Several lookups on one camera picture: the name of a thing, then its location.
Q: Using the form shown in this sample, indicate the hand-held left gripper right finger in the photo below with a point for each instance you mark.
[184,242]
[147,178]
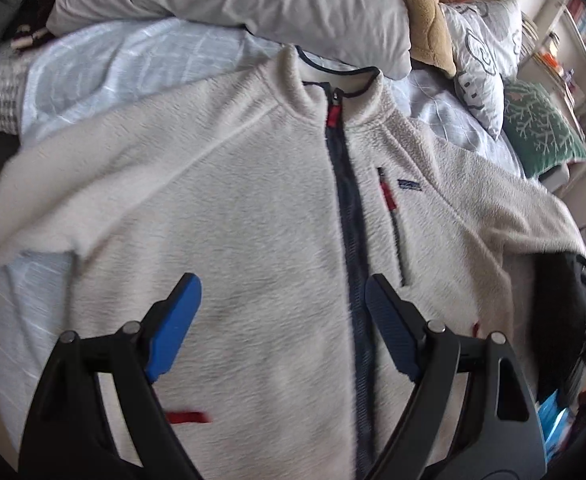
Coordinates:
[390,325]

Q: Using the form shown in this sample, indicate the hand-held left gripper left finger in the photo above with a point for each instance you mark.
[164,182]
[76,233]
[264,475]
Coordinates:
[175,322]

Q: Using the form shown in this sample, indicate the light blue grid duvet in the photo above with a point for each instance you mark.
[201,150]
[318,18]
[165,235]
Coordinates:
[98,60]

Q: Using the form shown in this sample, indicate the cream fleece zip jacket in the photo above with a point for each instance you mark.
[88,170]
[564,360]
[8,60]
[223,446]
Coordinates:
[233,200]

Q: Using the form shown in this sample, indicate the white bookshelf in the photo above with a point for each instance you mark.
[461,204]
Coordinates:
[580,30]

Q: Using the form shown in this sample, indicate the brown quilted blanket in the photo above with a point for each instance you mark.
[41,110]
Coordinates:
[428,5]

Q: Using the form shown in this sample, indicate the white pillow with grey print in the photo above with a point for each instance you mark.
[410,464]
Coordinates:
[478,55]

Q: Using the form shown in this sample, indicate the green pillow with white print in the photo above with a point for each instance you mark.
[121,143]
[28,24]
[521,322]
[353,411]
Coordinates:
[538,125]

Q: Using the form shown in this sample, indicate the blue packet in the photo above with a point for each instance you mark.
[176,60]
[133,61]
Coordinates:
[553,425]

